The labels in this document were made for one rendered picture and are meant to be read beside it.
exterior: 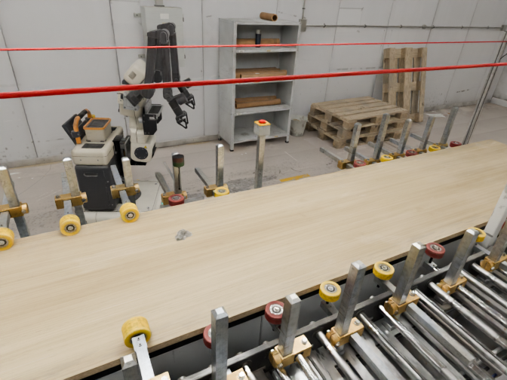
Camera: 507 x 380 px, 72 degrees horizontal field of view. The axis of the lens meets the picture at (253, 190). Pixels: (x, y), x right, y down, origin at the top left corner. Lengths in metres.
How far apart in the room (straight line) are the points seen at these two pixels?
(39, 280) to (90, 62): 3.15
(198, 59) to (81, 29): 1.28
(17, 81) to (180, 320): 3.55
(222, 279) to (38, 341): 0.62
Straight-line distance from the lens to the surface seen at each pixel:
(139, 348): 1.15
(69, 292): 1.46
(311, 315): 1.61
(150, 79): 2.50
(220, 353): 1.05
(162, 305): 1.32
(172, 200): 1.85
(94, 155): 2.76
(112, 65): 4.39
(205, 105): 4.77
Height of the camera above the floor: 1.88
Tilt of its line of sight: 30 degrees down
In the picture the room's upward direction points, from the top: 4 degrees clockwise
